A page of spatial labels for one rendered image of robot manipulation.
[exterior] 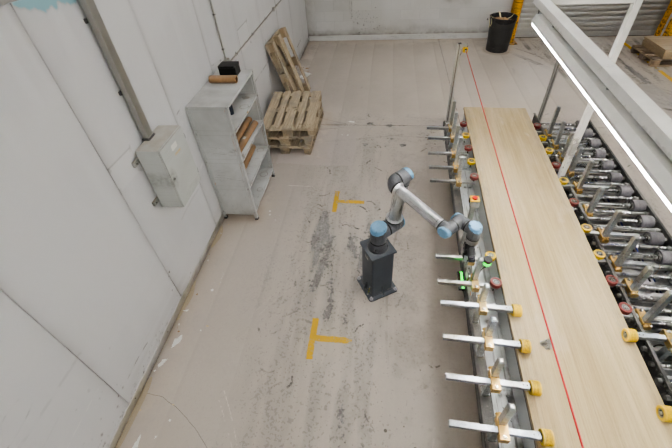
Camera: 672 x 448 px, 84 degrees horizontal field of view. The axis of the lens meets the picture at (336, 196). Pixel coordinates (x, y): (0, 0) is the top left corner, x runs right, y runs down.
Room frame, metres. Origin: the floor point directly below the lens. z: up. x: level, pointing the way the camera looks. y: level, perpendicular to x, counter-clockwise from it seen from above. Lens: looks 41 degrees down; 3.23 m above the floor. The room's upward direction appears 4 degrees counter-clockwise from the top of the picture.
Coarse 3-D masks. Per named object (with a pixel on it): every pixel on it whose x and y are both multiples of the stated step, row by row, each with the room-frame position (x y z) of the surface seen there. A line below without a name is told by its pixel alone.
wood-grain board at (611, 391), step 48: (480, 144) 3.31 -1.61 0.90; (528, 144) 3.25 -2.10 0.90; (528, 192) 2.50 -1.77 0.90; (528, 240) 1.93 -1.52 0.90; (576, 240) 1.89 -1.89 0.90; (528, 288) 1.49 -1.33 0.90; (576, 288) 1.46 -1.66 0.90; (528, 336) 1.14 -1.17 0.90; (576, 336) 1.11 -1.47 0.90; (576, 384) 0.83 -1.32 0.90; (624, 384) 0.81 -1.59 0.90; (576, 432) 0.59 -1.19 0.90; (624, 432) 0.58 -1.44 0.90
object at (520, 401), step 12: (468, 144) 3.57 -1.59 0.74; (468, 156) 3.44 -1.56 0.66; (480, 192) 2.66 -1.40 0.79; (480, 204) 2.56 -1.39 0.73; (480, 216) 2.47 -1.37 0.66; (492, 264) 1.86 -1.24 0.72; (492, 276) 1.78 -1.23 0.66; (504, 312) 1.39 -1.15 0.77; (504, 324) 1.33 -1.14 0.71; (504, 336) 1.27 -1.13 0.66; (516, 360) 1.04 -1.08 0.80; (516, 372) 0.98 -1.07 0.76; (516, 396) 0.87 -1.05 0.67; (516, 408) 0.81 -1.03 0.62; (528, 420) 0.70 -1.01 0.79; (528, 444) 0.60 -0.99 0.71
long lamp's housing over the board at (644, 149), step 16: (544, 16) 2.69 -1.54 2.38; (544, 32) 2.46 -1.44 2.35; (560, 48) 2.15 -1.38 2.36; (576, 64) 1.89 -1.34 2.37; (576, 80) 1.80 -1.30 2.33; (592, 80) 1.68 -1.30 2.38; (592, 96) 1.59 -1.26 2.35; (608, 96) 1.51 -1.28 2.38; (608, 112) 1.42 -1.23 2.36; (624, 112) 1.37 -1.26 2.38; (624, 128) 1.27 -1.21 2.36; (640, 128) 1.24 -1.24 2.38; (640, 144) 1.15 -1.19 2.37; (656, 144) 1.12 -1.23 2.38; (640, 160) 1.09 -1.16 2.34; (656, 160) 1.04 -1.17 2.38; (656, 176) 0.98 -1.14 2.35
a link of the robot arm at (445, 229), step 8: (392, 176) 2.21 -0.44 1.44; (392, 184) 2.13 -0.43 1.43; (400, 184) 2.12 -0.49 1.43; (392, 192) 2.10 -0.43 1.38; (400, 192) 2.06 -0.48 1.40; (408, 192) 2.05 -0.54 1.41; (408, 200) 1.99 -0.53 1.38; (416, 200) 1.97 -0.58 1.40; (416, 208) 1.92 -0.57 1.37; (424, 208) 1.89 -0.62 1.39; (424, 216) 1.85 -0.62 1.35; (432, 216) 1.82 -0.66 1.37; (440, 216) 1.82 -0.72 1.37; (432, 224) 1.78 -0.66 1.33; (440, 224) 1.75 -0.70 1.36; (448, 224) 1.73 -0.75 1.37; (456, 224) 1.74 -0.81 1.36; (440, 232) 1.71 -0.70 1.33; (448, 232) 1.68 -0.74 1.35
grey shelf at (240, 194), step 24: (216, 72) 4.21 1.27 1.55; (240, 72) 4.16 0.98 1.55; (216, 96) 3.59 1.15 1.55; (240, 96) 4.17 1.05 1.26; (192, 120) 3.40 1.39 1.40; (216, 120) 3.35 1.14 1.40; (240, 120) 3.59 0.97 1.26; (216, 144) 3.37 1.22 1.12; (264, 144) 4.21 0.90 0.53; (216, 168) 3.38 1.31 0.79; (240, 168) 3.34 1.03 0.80; (264, 168) 4.21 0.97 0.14; (216, 192) 3.40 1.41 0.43; (240, 192) 3.35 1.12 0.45
